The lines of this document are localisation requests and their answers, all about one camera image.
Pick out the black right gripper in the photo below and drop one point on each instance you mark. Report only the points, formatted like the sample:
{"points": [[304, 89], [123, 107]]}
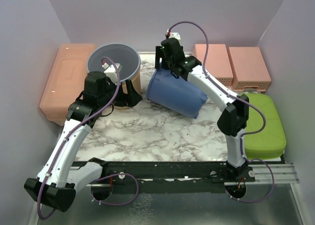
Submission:
{"points": [[160, 53]]}

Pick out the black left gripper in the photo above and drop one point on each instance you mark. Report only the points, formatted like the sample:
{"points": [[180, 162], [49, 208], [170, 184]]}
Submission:
{"points": [[131, 99]]}

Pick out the orange plastic bucket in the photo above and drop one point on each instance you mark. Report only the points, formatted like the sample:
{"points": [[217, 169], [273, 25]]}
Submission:
{"points": [[136, 82]]}

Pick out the light blue plastic bucket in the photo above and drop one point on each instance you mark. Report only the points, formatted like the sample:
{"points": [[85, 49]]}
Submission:
{"points": [[119, 53]]}

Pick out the pink perforated basket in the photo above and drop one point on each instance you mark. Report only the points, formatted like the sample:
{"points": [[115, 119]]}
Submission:
{"points": [[249, 69], [218, 64]]}

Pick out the green plastic tray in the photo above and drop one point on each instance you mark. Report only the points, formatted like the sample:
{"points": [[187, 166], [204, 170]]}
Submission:
{"points": [[270, 143]]}

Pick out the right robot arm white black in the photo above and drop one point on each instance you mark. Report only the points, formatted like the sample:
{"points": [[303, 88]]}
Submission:
{"points": [[234, 108]]}

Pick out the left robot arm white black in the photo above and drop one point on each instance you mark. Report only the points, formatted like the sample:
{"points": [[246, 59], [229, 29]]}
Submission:
{"points": [[55, 185]]}

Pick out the translucent pink storage box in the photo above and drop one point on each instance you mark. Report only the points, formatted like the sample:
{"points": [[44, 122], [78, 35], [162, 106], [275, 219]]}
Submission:
{"points": [[66, 80]]}

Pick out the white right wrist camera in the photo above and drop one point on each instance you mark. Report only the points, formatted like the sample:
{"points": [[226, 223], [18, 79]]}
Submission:
{"points": [[175, 35]]}

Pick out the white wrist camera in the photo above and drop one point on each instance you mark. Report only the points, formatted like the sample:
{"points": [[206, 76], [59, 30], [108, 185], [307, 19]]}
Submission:
{"points": [[175, 35], [110, 71]]}

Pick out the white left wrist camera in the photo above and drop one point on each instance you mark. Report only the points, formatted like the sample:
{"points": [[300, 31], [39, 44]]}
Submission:
{"points": [[110, 71]]}

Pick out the black metal base rail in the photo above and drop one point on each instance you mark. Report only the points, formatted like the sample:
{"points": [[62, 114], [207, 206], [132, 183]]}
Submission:
{"points": [[187, 177]]}

